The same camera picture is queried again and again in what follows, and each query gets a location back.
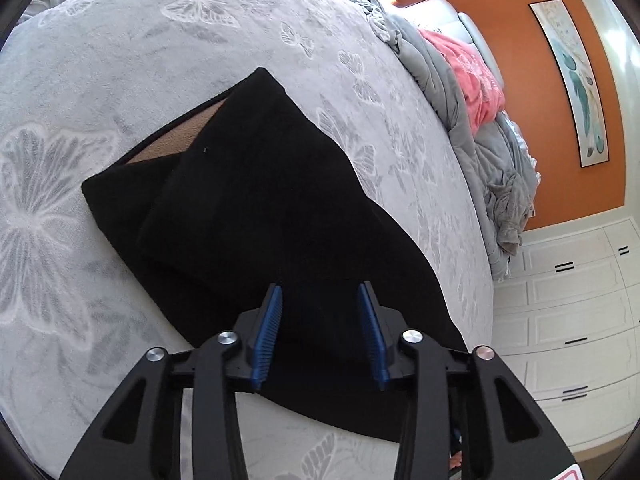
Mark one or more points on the grey butterfly bedspread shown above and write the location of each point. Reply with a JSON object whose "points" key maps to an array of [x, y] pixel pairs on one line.
{"points": [[84, 81]]}

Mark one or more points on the black pants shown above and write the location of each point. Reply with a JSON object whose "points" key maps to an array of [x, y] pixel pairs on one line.
{"points": [[262, 197]]}

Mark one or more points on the pink blanket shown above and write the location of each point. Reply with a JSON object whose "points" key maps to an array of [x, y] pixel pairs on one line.
{"points": [[483, 95]]}

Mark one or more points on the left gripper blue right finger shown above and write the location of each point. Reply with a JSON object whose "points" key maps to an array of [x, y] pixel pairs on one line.
{"points": [[382, 330]]}

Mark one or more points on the framed feather wall painting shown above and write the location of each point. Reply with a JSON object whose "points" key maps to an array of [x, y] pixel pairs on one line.
{"points": [[578, 78]]}

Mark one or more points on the grey crumpled duvet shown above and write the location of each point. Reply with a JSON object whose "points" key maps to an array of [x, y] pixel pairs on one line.
{"points": [[501, 178]]}

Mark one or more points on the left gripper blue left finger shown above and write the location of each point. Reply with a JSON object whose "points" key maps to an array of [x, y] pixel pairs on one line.
{"points": [[257, 332]]}

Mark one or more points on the white upholstered headboard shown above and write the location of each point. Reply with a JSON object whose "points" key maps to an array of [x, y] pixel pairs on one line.
{"points": [[441, 16]]}

